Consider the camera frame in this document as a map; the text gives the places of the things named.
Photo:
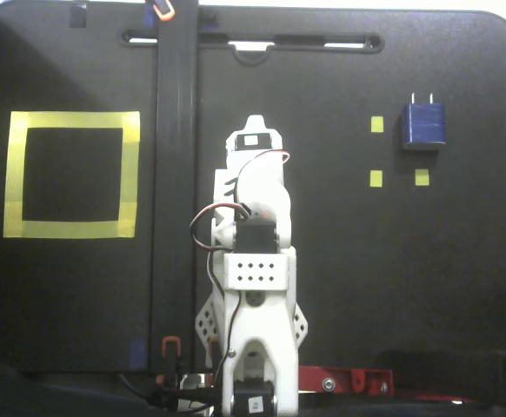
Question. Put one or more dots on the red corner bracket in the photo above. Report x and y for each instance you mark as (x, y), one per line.
(322, 375)

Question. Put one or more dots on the yellow tape square outline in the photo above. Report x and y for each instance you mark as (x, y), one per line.
(70, 119)

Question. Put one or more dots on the blue tape piece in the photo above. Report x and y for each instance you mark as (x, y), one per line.
(148, 19)
(137, 354)

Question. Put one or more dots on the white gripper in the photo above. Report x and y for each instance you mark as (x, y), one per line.
(253, 140)

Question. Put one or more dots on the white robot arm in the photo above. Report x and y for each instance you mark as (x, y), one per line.
(257, 313)

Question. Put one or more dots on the long black flat board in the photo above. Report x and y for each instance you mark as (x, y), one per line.
(175, 130)

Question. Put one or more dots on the small yellow tape marker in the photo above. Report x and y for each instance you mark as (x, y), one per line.
(422, 177)
(377, 124)
(376, 178)

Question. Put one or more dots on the blue white charger block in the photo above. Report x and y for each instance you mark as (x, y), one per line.
(424, 126)

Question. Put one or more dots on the orange black spring clamp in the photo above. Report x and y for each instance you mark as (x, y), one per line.
(213, 354)
(164, 11)
(171, 352)

